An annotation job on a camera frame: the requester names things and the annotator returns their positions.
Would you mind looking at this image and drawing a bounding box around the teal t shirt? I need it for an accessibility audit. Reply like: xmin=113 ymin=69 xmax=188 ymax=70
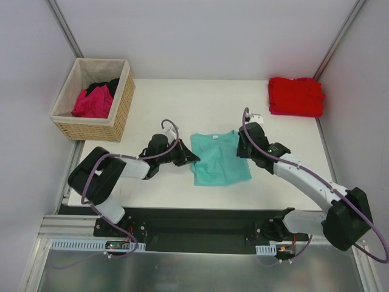
xmin=190 ymin=130 xmax=252 ymax=187

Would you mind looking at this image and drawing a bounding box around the red t shirt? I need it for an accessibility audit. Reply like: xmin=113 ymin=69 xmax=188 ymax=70
xmin=267 ymin=77 xmax=326 ymax=118

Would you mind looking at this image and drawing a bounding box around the wicker laundry basket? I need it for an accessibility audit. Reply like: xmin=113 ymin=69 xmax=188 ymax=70
xmin=50 ymin=58 xmax=136 ymax=142

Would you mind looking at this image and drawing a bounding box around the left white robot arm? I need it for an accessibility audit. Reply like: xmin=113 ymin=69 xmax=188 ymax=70
xmin=67 ymin=134 xmax=200 ymax=237

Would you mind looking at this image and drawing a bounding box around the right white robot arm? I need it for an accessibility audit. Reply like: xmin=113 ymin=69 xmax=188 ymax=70
xmin=236 ymin=122 xmax=373 ymax=251

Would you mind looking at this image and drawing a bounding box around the pink t shirt in basket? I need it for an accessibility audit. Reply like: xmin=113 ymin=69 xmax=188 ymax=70
xmin=71 ymin=85 xmax=113 ymax=119

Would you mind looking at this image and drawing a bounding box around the black t shirt in basket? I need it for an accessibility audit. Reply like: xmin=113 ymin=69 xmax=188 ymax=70
xmin=86 ymin=78 xmax=120 ymax=97

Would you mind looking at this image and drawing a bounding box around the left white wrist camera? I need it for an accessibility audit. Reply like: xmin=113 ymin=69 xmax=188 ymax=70
xmin=162 ymin=127 xmax=177 ymax=140

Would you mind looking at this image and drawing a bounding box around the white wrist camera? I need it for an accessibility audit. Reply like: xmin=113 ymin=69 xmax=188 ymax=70
xmin=162 ymin=127 xmax=177 ymax=140
xmin=245 ymin=113 xmax=264 ymax=125

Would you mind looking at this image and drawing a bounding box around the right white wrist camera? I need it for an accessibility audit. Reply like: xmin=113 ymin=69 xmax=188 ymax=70
xmin=245 ymin=113 xmax=264 ymax=125

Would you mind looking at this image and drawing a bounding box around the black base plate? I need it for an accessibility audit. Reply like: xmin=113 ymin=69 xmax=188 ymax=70
xmin=57 ymin=206 xmax=335 ymax=253

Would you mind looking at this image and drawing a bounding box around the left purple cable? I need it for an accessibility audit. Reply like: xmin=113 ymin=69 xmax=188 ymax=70
xmin=48 ymin=119 xmax=182 ymax=270

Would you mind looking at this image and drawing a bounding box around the purple cable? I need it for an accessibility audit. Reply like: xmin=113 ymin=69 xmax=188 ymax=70
xmin=48 ymin=119 xmax=182 ymax=270
xmin=243 ymin=106 xmax=389 ymax=268

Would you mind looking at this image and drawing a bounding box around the right grey cable duct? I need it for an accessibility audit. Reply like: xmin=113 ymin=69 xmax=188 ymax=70
xmin=255 ymin=244 xmax=277 ymax=256

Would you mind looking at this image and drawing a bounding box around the grey cable duct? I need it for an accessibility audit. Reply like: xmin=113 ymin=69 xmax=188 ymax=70
xmin=255 ymin=244 xmax=277 ymax=256
xmin=51 ymin=239 xmax=146 ymax=252

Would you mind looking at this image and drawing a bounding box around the left grey cable duct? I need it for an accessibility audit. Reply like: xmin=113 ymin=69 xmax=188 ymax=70
xmin=51 ymin=239 xmax=146 ymax=252

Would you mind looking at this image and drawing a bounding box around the aluminium rail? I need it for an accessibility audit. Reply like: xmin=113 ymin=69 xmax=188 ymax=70
xmin=39 ymin=214 xmax=101 ymax=238

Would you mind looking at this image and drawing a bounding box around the right aluminium frame post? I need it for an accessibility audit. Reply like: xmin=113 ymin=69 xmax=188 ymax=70
xmin=312 ymin=0 xmax=369 ymax=81

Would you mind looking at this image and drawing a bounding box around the aluminium frame post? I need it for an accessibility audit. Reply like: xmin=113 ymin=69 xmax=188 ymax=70
xmin=312 ymin=0 xmax=369 ymax=81
xmin=45 ymin=0 xmax=84 ymax=58

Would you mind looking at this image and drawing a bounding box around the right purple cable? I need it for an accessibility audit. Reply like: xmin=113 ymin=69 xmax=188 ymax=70
xmin=243 ymin=106 xmax=389 ymax=268

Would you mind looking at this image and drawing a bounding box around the left aluminium frame post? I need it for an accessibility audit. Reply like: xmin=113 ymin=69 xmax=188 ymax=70
xmin=45 ymin=0 xmax=84 ymax=58

